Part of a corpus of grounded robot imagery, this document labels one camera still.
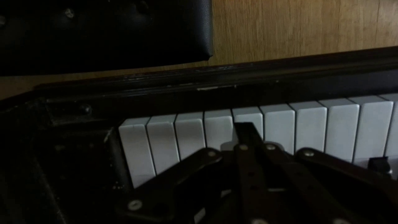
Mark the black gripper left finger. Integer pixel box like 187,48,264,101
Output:
113,121,255,224

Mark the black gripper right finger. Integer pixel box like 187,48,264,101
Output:
249,121,398,224

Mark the black piano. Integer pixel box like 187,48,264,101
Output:
0,45,398,224

